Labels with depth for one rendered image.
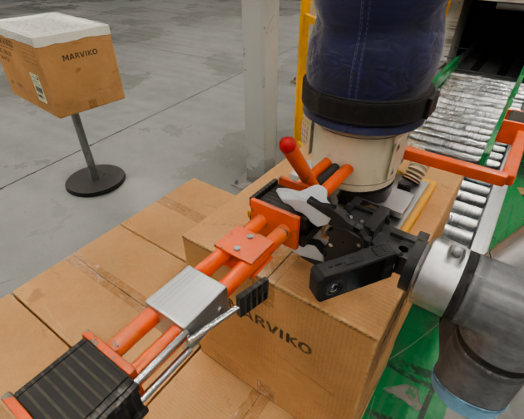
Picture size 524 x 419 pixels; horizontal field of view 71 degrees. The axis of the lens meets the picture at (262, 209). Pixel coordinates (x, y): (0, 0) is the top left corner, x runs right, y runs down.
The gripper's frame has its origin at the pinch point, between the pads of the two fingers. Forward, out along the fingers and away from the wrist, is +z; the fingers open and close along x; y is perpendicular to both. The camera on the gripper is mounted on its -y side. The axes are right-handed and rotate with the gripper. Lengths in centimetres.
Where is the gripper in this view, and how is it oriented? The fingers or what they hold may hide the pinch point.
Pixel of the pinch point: (279, 217)
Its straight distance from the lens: 54.8
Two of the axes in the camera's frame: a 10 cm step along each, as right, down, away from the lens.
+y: 5.8, -4.9, 6.5
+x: 0.1, -7.9, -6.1
